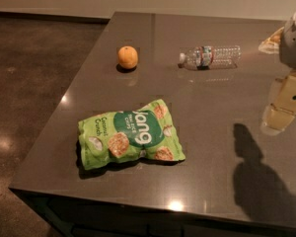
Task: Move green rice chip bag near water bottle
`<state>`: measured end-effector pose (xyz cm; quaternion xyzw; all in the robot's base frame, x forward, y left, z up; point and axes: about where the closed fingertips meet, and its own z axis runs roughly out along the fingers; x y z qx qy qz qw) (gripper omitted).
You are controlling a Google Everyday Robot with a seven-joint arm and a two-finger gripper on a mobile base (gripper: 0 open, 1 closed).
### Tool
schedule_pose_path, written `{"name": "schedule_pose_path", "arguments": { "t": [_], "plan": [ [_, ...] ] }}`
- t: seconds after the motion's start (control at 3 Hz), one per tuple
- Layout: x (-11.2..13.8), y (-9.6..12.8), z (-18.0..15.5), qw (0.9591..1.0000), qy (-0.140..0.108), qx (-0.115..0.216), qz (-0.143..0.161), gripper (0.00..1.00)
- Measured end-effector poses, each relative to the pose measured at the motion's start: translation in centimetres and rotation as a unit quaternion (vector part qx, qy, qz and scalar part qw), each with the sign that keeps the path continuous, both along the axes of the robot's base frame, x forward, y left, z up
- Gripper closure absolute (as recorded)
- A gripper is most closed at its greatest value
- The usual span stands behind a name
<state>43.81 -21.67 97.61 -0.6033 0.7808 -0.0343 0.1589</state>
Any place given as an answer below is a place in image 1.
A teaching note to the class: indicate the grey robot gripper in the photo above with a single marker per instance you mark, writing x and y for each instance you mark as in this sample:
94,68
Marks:
294,44

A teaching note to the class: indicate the orange fruit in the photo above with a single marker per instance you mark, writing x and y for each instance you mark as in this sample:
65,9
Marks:
127,57

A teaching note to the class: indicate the clear plastic water bottle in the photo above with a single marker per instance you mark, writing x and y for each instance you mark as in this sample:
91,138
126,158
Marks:
208,57

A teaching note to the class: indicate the green rice chip bag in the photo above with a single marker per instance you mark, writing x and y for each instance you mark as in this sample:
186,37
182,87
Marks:
124,136

